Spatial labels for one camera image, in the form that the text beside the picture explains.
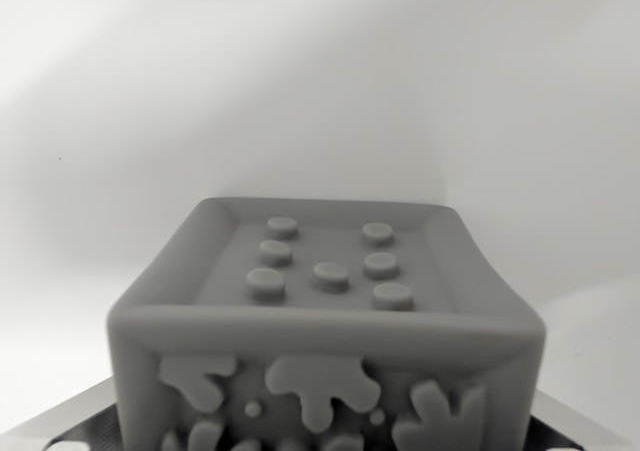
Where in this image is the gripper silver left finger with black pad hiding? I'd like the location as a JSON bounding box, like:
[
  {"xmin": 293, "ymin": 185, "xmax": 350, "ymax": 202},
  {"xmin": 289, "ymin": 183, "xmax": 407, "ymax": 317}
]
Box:
[{"xmin": 0, "ymin": 376, "xmax": 121, "ymax": 451}]

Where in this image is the grey embossed cube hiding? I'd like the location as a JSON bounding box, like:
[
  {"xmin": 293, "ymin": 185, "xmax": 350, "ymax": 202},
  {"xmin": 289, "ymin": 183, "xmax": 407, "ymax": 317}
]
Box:
[{"xmin": 106, "ymin": 196, "xmax": 546, "ymax": 451}]

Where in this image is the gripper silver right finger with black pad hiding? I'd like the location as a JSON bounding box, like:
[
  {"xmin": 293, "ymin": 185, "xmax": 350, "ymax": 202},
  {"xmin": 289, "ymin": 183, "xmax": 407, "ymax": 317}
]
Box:
[{"xmin": 528, "ymin": 389, "xmax": 640, "ymax": 451}]

